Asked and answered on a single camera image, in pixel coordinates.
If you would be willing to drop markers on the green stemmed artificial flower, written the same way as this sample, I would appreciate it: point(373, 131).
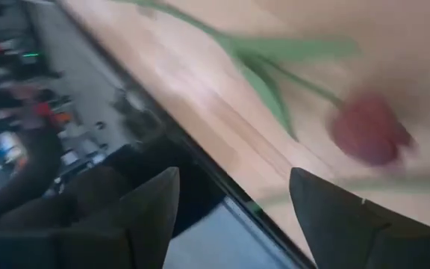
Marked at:
point(424, 184)

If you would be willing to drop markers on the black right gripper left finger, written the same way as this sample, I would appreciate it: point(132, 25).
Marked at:
point(155, 224)

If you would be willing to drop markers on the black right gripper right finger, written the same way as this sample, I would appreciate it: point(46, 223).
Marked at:
point(330, 224)

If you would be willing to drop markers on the black aluminium table frame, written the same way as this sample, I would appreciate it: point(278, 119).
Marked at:
point(215, 168)

